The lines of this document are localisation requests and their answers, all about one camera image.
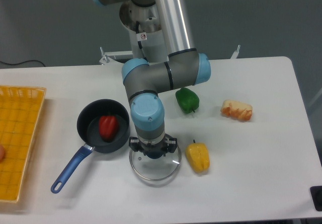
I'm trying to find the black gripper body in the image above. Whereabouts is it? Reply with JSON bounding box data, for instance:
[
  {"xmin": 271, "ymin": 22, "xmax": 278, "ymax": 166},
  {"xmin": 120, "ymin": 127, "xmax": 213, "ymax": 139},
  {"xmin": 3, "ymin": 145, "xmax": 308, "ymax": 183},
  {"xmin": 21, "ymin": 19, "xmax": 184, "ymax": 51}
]
[{"xmin": 137, "ymin": 134, "xmax": 169, "ymax": 159}]

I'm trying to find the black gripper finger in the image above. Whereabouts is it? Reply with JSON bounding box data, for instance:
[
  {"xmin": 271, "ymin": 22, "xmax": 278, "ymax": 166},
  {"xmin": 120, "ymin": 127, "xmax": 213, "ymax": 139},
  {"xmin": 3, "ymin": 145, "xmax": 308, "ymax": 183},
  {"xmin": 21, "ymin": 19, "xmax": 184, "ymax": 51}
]
[
  {"xmin": 129, "ymin": 137, "xmax": 141, "ymax": 152},
  {"xmin": 165, "ymin": 136, "xmax": 177, "ymax": 153}
]

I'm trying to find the glass pot lid blue knob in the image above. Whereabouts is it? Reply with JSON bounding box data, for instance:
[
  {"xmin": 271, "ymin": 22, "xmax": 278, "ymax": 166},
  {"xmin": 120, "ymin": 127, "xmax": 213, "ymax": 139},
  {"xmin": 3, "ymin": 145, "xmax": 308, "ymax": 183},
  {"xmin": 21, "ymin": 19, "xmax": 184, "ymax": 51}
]
[{"xmin": 129, "ymin": 146, "xmax": 182, "ymax": 182}]

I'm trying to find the red bell pepper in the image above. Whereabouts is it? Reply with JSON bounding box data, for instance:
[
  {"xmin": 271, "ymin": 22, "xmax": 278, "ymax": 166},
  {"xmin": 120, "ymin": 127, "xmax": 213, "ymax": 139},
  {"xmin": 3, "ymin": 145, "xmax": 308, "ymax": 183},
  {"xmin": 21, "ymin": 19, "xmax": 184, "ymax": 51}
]
[{"xmin": 99, "ymin": 115, "xmax": 119, "ymax": 142}]

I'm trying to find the dark pot with blue handle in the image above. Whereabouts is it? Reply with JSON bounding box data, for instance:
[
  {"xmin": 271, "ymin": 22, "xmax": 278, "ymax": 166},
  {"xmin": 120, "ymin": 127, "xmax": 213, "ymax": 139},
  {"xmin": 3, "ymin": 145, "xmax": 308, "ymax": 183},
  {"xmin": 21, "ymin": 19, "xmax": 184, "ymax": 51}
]
[{"xmin": 51, "ymin": 99, "xmax": 130, "ymax": 194}]

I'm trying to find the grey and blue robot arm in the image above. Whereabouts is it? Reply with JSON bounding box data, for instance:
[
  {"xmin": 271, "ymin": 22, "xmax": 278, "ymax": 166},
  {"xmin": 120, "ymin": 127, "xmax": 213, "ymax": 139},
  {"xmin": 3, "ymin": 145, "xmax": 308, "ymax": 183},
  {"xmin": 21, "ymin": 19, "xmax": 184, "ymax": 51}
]
[{"xmin": 94, "ymin": 0, "xmax": 211, "ymax": 159}]

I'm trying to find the yellow bell pepper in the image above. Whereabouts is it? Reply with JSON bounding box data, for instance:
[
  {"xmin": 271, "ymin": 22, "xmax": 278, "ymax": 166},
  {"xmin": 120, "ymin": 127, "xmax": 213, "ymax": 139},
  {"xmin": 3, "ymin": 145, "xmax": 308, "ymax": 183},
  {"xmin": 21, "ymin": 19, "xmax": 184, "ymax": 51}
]
[{"xmin": 185, "ymin": 141, "xmax": 210, "ymax": 173}]

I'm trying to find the green bell pepper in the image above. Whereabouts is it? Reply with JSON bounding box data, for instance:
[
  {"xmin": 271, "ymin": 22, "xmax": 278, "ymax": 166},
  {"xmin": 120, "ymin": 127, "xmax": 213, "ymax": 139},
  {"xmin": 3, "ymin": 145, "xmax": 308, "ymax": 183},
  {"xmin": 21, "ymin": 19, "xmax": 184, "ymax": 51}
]
[{"xmin": 175, "ymin": 88, "xmax": 200, "ymax": 114}]

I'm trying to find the orange white bread piece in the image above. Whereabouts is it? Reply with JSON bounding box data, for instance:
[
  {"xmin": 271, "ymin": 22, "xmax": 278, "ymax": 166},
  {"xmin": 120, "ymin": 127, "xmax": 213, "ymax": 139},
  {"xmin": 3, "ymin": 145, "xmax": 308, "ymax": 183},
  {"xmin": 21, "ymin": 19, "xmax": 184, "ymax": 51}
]
[{"xmin": 220, "ymin": 100, "xmax": 253, "ymax": 121}]

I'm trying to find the yellow woven basket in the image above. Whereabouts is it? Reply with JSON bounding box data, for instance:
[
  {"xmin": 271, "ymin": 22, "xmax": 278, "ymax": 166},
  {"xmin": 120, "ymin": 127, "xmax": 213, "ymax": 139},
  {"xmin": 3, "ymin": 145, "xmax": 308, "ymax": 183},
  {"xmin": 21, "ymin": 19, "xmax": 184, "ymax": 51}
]
[{"xmin": 1, "ymin": 85, "xmax": 46, "ymax": 203}]

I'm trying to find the black device at table edge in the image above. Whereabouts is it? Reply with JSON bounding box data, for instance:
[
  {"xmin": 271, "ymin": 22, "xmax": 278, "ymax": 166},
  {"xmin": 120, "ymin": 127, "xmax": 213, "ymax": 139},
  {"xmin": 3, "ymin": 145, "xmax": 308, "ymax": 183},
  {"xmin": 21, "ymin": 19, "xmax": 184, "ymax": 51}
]
[{"xmin": 310, "ymin": 186, "xmax": 322, "ymax": 211}]

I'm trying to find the black cable on floor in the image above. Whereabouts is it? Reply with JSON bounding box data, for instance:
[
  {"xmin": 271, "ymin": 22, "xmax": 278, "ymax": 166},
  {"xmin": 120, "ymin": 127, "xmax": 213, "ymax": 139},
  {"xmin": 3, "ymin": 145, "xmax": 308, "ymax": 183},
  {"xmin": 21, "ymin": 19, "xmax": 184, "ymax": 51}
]
[{"xmin": 0, "ymin": 59, "xmax": 46, "ymax": 66}]

